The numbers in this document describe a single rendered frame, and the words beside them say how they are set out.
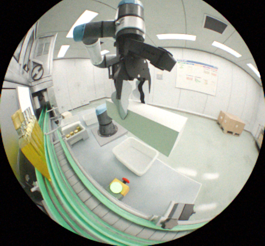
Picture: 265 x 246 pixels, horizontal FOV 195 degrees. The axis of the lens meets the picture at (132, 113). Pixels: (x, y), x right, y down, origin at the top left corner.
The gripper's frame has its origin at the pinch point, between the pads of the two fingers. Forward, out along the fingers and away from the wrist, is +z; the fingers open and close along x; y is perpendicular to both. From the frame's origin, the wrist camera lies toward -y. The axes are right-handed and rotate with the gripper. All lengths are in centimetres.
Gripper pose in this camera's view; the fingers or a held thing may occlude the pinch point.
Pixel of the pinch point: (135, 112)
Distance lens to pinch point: 20.2
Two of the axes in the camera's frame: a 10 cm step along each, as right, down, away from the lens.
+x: -7.5, 2.7, -6.1
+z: 0.0, 9.1, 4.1
